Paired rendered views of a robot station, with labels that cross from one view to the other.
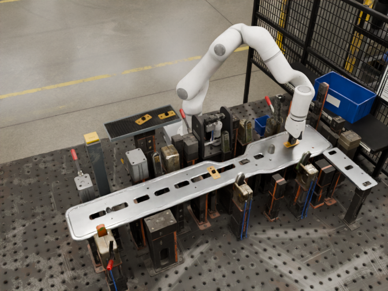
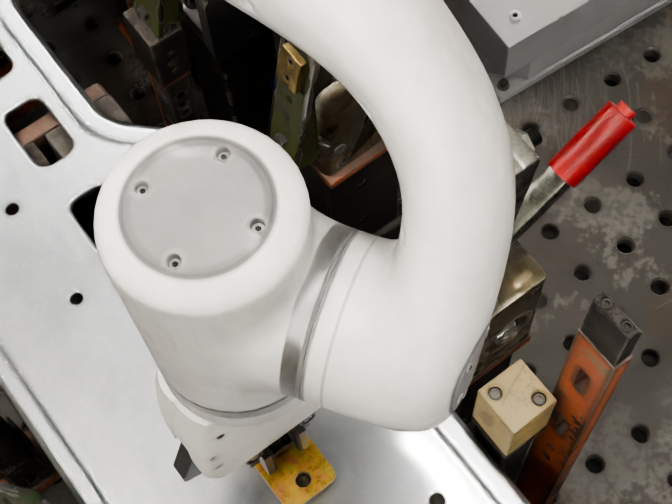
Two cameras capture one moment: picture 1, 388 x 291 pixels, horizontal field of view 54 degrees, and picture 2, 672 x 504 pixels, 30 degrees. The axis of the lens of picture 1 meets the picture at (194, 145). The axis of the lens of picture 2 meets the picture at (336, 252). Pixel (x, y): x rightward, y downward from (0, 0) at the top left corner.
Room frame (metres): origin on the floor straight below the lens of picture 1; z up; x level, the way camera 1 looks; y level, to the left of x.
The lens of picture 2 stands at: (1.51, -0.73, 1.78)
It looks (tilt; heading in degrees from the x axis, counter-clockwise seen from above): 66 degrees down; 84
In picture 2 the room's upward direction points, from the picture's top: 5 degrees counter-clockwise
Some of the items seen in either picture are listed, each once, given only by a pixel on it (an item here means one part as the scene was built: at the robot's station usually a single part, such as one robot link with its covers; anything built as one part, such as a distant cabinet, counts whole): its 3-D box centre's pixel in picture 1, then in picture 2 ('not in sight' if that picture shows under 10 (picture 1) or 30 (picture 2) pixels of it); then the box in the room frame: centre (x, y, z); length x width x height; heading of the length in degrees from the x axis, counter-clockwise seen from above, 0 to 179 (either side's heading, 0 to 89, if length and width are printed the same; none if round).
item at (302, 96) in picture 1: (301, 100); (229, 276); (1.49, -0.52, 1.29); 0.09 x 0.08 x 0.13; 149
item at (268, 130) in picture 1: (269, 143); (465, 359); (1.63, -0.44, 0.88); 0.07 x 0.06 x 0.35; 26
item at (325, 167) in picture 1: (318, 183); not in sight; (1.35, -0.66, 0.84); 0.11 x 0.10 x 0.28; 26
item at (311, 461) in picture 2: (291, 142); (274, 440); (1.49, -0.51, 1.01); 0.08 x 0.04 x 0.01; 116
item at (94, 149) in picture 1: (99, 171); not in sight; (1.37, 0.49, 0.92); 0.08 x 0.08 x 0.44; 26
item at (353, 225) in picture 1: (356, 204); not in sight; (1.21, -0.82, 0.84); 0.11 x 0.06 x 0.29; 26
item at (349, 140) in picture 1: (342, 160); not in sight; (1.49, -0.82, 0.88); 0.08 x 0.08 x 0.36; 26
